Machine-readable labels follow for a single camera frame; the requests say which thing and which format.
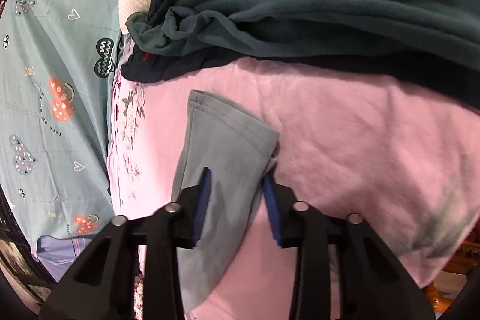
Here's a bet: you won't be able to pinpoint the teal heart printed quilt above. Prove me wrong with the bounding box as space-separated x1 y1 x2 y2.
0 0 126 240

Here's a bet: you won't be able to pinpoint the blue plaid sheet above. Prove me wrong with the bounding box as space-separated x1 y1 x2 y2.
37 235 109 281

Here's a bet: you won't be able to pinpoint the grey pants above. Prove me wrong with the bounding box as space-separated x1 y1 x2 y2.
172 89 281 311

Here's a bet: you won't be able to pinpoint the navy garment with red print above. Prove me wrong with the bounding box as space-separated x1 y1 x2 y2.
120 0 480 111

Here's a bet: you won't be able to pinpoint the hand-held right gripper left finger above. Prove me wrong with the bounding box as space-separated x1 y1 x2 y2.
37 167 214 320

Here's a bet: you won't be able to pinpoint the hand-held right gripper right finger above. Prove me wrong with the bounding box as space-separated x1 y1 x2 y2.
262 174 437 320

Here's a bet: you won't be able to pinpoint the pink floral bedsheet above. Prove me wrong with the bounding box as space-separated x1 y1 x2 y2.
107 55 480 320

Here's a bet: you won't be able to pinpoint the dark teal fleece garment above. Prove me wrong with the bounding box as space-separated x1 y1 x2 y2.
125 0 480 71

